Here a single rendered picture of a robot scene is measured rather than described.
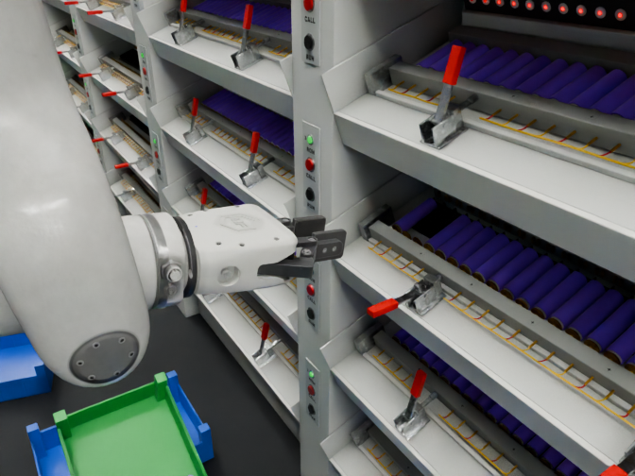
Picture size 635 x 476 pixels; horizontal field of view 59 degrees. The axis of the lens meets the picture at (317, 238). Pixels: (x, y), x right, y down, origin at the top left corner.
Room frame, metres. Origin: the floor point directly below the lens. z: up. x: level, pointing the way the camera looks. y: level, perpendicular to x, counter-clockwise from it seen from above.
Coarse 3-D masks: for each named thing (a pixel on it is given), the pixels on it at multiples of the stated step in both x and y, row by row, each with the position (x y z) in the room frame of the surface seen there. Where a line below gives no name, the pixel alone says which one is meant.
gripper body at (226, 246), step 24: (192, 216) 0.48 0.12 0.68; (216, 216) 0.48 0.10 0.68; (240, 216) 0.49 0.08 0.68; (264, 216) 0.50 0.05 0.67; (192, 240) 0.43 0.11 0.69; (216, 240) 0.43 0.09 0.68; (240, 240) 0.44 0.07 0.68; (264, 240) 0.45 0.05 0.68; (288, 240) 0.45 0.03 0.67; (192, 264) 0.41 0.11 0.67; (216, 264) 0.41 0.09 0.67; (240, 264) 0.42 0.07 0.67; (192, 288) 0.41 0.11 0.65; (216, 288) 0.41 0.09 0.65; (240, 288) 0.42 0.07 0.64
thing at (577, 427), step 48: (384, 192) 0.71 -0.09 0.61; (432, 192) 0.74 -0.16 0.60; (384, 288) 0.58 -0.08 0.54; (432, 336) 0.50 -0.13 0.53; (480, 336) 0.47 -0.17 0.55; (480, 384) 0.45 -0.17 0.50; (528, 384) 0.41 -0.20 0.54; (576, 384) 0.40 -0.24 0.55; (576, 432) 0.35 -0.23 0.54; (624, 432) 0.34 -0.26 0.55
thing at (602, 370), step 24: (384, 240) 0.64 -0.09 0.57; (408, 240) 0.62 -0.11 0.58; (408, 264) 0.59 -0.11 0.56; (432, 264) 0.57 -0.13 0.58; (456, 288) 0.53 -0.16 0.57; (480, 288) 0.51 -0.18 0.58; (504, 312) 0.47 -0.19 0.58; (528, 312) 0.47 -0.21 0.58; (528, 336) 0.45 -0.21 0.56; (552, 336) 0.43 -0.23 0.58; (576, 360) 0.40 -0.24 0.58; (600, 360) 0.39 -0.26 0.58; (600, 384) 0.39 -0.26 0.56; (624, 384) 0.37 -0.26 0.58
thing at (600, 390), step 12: (372, 240) 0.66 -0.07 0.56; (420, 276) 0.58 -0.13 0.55; (444, 288) 0.55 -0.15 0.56; (468, 300) 0.52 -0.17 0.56; (480, 312) 0.50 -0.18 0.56; (504, 324) 0.48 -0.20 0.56; (516, 336) 0.46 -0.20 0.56; (540, 348) 0.44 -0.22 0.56; (552, 360) 0.42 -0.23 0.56; (576, 372) 0.40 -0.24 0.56; (588, 384) 0.39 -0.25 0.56; (612, 396) 0.37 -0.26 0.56; (624, 408) 0.36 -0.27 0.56
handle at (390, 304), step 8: (416, 288) 0.53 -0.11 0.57; (408, 296) 0.53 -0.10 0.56; (416, 296) 0.53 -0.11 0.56; (376, 304) 0.51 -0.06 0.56; (384, 304) 0.51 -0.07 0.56; (392, 304) 0.51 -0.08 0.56; (400, 304) 0.51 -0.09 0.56; (368, 312) 0.50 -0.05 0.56; (376, 312) 0.50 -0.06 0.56; (384, 312) 0.50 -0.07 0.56
